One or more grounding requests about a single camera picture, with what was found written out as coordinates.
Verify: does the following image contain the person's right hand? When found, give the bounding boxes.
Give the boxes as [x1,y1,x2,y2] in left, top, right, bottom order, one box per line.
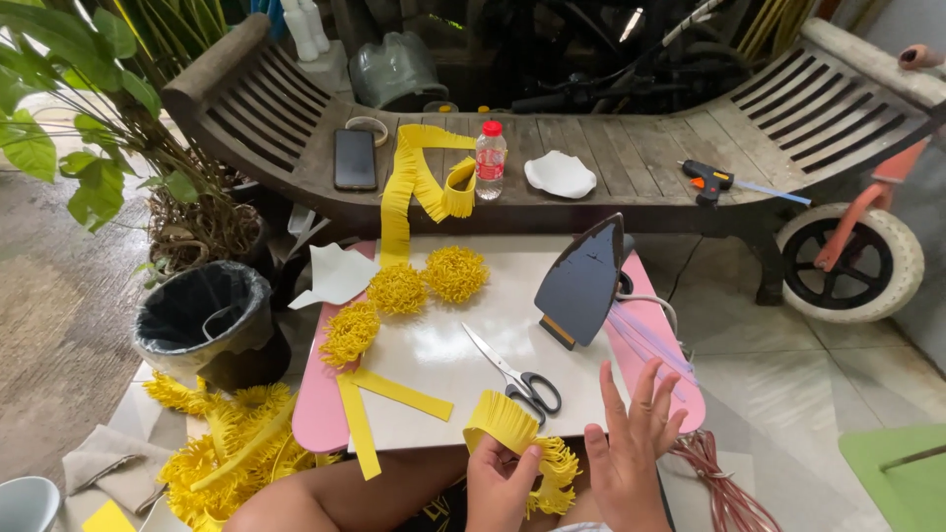
[583,358,690,532]

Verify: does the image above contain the person's left hand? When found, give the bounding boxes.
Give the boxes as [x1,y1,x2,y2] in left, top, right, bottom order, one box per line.
[466,434,545,532]

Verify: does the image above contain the curled yellow fringed foam strip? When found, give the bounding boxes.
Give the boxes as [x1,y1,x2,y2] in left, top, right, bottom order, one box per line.
[463,389,582,519]

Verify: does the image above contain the person's black shorts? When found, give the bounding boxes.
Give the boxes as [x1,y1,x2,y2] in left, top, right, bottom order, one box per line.
[395,476,474,532]

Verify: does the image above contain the bunch of translucent glue sticks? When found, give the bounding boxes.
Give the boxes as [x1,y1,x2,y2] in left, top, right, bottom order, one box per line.
[605,299,701,404]

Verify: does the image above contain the plain yellow foam strip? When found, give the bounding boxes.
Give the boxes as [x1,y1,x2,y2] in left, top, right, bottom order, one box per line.
[336,373,383,482]
[348,366,455,423]

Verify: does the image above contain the person's bare leg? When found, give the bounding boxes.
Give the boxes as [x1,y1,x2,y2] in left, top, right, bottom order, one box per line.
[222,442,475,532]

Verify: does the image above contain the white board work surface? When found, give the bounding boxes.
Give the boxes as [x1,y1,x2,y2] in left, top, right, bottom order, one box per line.
[346,234,635,454]

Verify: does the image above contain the pink low table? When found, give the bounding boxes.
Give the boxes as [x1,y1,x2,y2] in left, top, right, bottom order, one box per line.
[291,238,708,456]

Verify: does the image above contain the clothes iron with dark soleplate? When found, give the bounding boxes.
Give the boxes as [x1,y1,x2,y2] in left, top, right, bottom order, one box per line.
[534,213,637,351]

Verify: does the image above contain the yellow foam pompom flower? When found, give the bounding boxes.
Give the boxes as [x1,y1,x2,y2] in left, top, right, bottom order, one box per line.
[420,245,491,304]
[318,300,382,369]
[367,263,430,316]

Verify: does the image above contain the heap of yellow fringed strips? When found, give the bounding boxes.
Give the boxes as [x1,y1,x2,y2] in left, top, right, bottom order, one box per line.
[142,371,342,532]

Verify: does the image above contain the white foam sheet scrap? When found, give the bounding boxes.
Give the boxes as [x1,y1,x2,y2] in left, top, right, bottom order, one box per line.
[287,242,381,310]

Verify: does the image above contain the small looped yellow fringed strip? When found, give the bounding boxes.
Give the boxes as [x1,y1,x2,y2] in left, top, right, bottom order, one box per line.
[441,154,479,220]

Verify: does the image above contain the black orange glue gun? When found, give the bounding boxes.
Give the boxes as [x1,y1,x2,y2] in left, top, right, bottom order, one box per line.
[679,159,736,207]

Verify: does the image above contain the white wavy foam plate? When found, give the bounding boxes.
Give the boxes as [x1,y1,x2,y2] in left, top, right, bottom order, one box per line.
[523,150,598,200]

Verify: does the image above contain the orange balance bike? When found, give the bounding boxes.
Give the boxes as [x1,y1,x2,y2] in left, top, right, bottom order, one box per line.
[775,136,934,325]

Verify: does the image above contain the pale blue flat stick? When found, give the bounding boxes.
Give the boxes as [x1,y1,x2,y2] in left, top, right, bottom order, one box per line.
[732,179,812,207]

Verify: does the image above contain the curved wooden slatted bench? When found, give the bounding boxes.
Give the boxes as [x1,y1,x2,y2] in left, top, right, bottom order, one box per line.
[160,12,946,308]

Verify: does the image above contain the long yellow fringed foam strip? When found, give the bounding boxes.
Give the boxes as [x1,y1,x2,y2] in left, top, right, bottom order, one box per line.
[378,123,478,268]

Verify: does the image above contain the clear water bottle red cap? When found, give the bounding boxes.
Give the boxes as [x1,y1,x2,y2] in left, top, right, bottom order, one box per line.
[473,120,508,202]

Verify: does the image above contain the bin with black liner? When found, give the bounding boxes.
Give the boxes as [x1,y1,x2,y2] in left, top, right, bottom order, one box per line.
[132,259,294,393]

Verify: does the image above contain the black smartphone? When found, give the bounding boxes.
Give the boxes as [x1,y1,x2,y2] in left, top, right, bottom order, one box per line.
[333,128,379,192]

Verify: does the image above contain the beige folded cloth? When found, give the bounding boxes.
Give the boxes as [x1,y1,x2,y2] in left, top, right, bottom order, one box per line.
[61,424,176,517]

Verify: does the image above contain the yellow foam sheet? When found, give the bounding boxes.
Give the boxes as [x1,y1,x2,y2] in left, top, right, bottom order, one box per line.
[80,499,139,532]

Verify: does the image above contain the roll of tape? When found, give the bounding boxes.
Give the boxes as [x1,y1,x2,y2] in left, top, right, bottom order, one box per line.
[343,115,390,148]

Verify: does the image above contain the dark parked motorbike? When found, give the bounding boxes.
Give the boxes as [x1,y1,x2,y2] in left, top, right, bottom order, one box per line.
[473,0,749,116]

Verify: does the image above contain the cut grey plastic jug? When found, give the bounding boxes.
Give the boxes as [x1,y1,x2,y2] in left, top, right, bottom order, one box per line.
[348,30,450,114]

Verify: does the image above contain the white plastic stool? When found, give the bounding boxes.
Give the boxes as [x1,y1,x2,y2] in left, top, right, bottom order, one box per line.
[0,476,62,532]

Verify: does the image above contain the pink pipe end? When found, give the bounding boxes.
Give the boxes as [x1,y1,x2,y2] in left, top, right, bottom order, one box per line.
[897,43,946,72]

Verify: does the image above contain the green leafy potted plant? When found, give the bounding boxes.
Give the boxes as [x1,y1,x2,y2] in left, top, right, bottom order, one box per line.
[0,0,276,291]

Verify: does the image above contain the bundle of red cable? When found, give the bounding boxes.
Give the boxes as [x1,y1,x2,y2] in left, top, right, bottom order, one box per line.
[667,429,786,532]

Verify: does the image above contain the black-handled scissors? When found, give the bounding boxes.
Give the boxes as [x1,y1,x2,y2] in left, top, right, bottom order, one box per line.
[461,322,563,429]

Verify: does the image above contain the white iron cord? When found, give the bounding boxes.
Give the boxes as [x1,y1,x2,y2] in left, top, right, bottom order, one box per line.
[615,291,696,365]

